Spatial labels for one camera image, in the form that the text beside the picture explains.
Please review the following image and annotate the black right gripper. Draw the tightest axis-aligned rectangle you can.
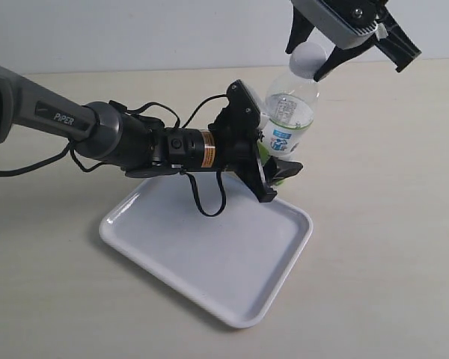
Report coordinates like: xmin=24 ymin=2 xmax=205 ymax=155
xmin=285 ymin=1 xmax=421 ymax=81

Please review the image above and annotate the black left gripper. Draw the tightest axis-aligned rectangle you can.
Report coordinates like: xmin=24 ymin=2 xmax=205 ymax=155
xmin=208 ymin=79 xmax=303 ymax=203

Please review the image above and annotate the white bottle cap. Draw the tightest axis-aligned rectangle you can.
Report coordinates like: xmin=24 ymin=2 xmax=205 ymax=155
xmin=289 ymin=41 xmax=327 ymax=79

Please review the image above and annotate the clear plastic lime drink bottle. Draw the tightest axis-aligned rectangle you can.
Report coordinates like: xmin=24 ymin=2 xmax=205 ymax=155
xmin=258 ymin=69 xmax=320 ymax=163

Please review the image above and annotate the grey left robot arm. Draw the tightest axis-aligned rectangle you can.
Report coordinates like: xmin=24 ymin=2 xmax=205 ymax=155
xmin=0 ymin=66 xmax=302 ymax=203

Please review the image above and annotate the white rectangular plastic tray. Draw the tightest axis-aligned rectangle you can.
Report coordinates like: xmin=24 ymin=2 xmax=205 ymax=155
xmin=99 ymin=174 xmax=314 ymax=329

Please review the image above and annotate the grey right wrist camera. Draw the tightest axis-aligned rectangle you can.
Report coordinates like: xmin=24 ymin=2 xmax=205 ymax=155
xmin=291 ymin=1 xmax=377 ymax=49

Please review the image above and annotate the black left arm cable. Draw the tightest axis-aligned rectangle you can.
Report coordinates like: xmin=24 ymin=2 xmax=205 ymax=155
xmin=0 ymin=93 xmax=233 ymax=218

